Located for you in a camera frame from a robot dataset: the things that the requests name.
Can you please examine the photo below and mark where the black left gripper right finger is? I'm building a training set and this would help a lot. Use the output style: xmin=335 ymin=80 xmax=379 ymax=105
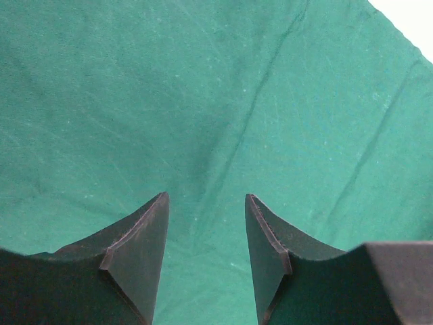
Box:
xmin=245 ymin=194 xmax=432 ymax=324

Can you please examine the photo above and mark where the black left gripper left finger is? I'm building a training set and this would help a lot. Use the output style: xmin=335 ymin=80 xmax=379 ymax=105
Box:
xmin=1 ymin=192 xmax=169 ymax=324

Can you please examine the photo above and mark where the dark green surgical cloth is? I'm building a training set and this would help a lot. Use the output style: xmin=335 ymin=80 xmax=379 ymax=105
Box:
xmin=1 ymin=1 xmax=432 ymax=324

